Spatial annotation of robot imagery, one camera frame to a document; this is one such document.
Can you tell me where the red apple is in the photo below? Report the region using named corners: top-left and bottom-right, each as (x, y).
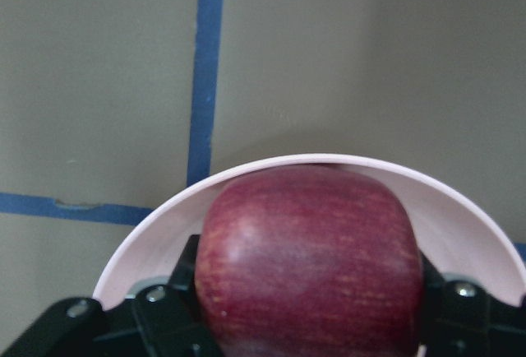
top-left (196, 165), bottom-right (423, 356)

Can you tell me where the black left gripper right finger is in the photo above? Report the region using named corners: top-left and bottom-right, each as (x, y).
top-left (417, 256), bottom-right (525, 357)

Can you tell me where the pink plate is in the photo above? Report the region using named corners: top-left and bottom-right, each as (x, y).
top-left (92, 152), bottom-right (526, 357)

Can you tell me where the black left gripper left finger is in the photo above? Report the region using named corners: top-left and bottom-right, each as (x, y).
top-left (3, 234), bottom-right (223, 356)

